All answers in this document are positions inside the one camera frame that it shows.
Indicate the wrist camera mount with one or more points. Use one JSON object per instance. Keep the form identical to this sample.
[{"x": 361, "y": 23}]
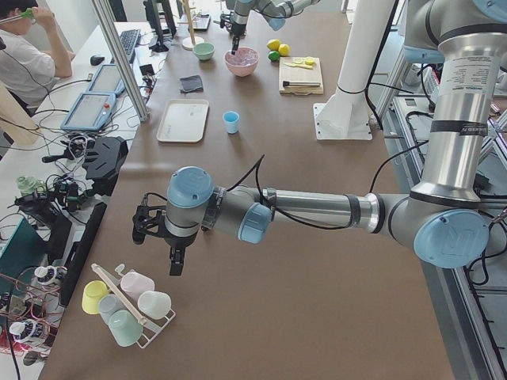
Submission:
[
  {"x": 225, "y": 21},
  {"x": 149, "y": 220}
]

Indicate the bottle in copper rack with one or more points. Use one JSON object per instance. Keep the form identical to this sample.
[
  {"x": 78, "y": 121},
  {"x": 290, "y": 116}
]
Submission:
[{"x": 50, "y": 276}]

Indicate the yellow plastic cup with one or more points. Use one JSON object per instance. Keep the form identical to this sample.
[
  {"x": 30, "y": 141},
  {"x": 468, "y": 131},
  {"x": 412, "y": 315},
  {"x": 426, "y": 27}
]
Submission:
[{"x": 92, "y": 294}]

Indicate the grey folded cloth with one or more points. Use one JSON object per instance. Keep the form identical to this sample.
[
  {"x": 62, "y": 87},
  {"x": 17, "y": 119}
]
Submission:
[{"x": 190, "y": 84}]

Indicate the whole yellow lemon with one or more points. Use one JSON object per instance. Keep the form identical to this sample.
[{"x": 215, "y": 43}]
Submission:
[
  {"x": 284, "y": 50},
  {"x": 273, "y": 44}
]

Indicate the white plastic cup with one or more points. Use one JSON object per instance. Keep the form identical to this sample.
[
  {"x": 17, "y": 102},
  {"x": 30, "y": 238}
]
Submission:
[{"x": 154, "y": 304}]

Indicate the black flat case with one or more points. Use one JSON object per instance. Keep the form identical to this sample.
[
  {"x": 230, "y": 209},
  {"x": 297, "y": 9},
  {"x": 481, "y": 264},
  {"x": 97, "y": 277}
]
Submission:
[{"x": 79, "y": 258}]

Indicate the black computer mouse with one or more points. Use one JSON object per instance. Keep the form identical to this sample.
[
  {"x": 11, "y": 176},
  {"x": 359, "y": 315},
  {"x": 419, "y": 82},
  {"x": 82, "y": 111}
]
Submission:
[{"x": 96, "y": 60}]

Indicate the bamboo cutting board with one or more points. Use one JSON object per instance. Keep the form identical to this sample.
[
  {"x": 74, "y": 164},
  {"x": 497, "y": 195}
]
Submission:
[{"x": 298, "y": 74}]

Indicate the cream rabbit tray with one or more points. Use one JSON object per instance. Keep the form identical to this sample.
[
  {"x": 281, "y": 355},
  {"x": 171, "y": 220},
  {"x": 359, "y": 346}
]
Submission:
[{"x": 183, "y": 121}]

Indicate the teach pendant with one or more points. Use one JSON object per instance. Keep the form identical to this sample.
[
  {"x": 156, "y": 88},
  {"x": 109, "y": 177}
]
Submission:
[
  {"x": 107, "y": 80},
  {"x": 90, "y": 112}
]

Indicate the pink bowl of ice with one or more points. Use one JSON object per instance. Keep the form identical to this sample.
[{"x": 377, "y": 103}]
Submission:
[{"x": 243, "y": 62}]

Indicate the yellow plastic knife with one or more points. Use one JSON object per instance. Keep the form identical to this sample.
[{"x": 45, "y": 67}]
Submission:
[{"x": 299, "y": 65}]

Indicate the teach pendant near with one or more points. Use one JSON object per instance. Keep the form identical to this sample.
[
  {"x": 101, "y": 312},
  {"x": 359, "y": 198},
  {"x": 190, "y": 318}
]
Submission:
[{"x": 90, "y": 112}]

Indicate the white wire cup rack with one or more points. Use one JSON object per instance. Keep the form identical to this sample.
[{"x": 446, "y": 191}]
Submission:
[{"x": 153, "y": 327}]

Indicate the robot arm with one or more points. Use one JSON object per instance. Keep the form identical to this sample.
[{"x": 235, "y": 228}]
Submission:
[
  {"x": 273, "y": 13},
  {"x": 438, "y": 219}
]

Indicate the green lime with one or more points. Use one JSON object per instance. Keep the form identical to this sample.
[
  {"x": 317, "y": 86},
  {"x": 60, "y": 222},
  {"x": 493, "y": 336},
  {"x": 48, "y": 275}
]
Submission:
[{"x": 274, "y": 56}]

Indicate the black monitor stand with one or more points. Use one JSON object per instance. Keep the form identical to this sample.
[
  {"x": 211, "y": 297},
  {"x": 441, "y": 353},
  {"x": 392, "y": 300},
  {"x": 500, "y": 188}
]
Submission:
[{"x": 160, "y": 17}]

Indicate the wooden stand with base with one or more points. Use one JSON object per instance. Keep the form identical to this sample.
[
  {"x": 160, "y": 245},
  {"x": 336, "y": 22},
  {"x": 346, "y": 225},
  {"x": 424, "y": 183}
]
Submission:
[{"x": 190, "y": 42}]

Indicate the black keyboard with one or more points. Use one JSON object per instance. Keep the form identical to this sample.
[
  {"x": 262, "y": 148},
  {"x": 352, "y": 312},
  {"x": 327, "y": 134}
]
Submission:
[{"x": 129, "y": 40}]

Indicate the copper wire bottle rack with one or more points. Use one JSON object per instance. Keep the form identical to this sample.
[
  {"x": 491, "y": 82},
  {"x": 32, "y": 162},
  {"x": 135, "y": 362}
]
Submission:
[{"x": 27, "y": 299}]

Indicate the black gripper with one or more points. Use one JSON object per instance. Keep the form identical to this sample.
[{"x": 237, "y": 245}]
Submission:
[
  {"x": 177, "y": 243},
  {"x": 238, "y": 30}
]

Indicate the steel muddler black cap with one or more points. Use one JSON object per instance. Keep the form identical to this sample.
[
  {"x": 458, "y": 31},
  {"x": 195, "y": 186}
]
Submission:
[{"x": 300, "y": 84}]

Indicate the green plastic cup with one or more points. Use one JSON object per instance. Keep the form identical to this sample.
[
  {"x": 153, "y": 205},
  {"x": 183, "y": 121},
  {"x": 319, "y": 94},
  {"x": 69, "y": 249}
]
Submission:
[{"x": 125, "y": 328}]

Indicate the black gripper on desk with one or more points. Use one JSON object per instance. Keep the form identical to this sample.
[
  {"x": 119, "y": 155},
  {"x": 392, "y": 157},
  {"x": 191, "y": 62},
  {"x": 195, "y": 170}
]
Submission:
[{"x": 102, "y": 160}]

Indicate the grey plastic cup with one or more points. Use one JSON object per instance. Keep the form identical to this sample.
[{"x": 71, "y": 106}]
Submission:
[{"x": 107, "y": 306}]

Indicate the blue plastic cup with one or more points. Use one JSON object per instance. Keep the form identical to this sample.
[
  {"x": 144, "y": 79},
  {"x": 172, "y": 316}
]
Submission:
[{"x": 231, "y": 121}]

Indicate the wooden rack handle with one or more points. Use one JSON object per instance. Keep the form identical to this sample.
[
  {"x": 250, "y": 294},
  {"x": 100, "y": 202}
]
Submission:
[{"x": 112, "y": 282}]

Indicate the aluminium frame post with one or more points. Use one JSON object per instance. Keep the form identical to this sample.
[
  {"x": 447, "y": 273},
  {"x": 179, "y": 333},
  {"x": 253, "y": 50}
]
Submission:
[{"x": 106, "y": 20}]

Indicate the seated person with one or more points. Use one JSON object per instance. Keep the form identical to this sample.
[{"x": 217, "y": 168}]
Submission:
[{"x": 26, "y": 71}]

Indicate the teach pendant far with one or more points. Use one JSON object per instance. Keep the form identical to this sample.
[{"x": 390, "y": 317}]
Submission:
[{"x": 107, "y": 80}]

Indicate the green bowl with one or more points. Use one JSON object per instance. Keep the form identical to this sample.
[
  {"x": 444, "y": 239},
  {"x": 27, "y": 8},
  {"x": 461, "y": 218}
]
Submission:
[{"x": 204, "y": 51}]

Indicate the pink plastic cup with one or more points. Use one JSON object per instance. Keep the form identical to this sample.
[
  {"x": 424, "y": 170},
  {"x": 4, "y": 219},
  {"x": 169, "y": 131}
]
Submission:
[{"x": 133, "y": 284}]

